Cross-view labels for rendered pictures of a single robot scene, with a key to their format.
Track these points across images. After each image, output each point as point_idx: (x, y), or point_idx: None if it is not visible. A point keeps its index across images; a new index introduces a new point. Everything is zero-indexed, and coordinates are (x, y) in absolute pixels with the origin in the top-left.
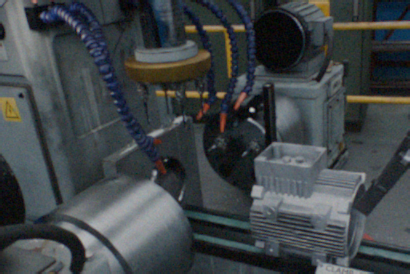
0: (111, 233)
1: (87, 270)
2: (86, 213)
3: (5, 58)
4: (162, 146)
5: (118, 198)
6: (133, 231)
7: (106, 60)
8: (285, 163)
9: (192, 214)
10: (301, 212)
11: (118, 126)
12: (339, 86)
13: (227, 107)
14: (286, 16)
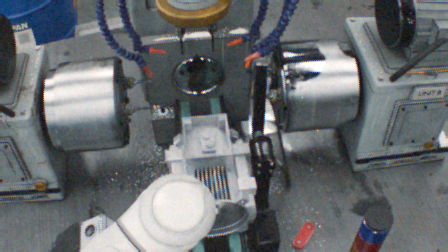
0: (58, 102)
1: (15, 118)
2: (60, 82)
3: None
4: (199, 47)
5: (82, 82)
6: (70, 109)
7: (101, 0)
8: (184, 140)
9: (215, 106)
10: None
11: None
12: (436, 96)
13: (255, 51)
14: (395, 0)
